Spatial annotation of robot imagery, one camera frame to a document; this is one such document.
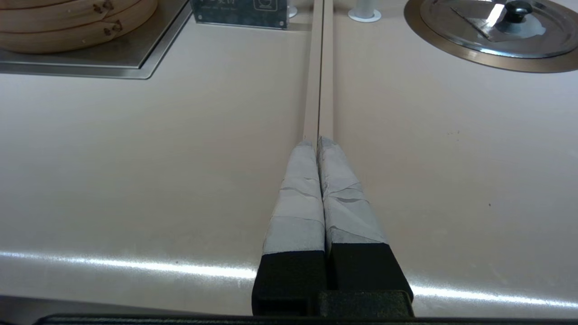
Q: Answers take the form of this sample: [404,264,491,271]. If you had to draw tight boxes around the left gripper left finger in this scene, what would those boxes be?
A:
[252,140,326,316]

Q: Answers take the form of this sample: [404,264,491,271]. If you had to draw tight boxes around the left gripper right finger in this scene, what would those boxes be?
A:
[317,137,414,304]

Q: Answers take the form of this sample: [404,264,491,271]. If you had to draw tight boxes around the steel pot lid black knob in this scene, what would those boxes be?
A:
[420,0,578,58]

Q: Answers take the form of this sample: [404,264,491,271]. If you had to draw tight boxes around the clear acrylic sign holder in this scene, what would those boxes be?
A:
[190,0,289,29]

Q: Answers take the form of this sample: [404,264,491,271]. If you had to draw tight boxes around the recessed steel tray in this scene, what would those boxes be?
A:
[0,0,192,80]

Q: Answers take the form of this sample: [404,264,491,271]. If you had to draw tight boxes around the stacked bamboo steamer baskets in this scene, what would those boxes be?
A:
[0,0,158,54]

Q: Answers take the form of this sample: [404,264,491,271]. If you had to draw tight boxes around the brass counter ring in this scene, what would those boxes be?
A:
[404,0,578,73]

